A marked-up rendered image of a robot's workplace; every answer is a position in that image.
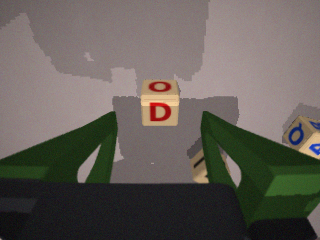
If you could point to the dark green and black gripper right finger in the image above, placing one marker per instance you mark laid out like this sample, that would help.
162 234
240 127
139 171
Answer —
277 182

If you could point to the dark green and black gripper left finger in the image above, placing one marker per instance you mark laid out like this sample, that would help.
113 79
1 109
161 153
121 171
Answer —
59 159

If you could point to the tan letter block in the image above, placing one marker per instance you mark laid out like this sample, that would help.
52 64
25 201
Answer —
198 167
159 103
304 136

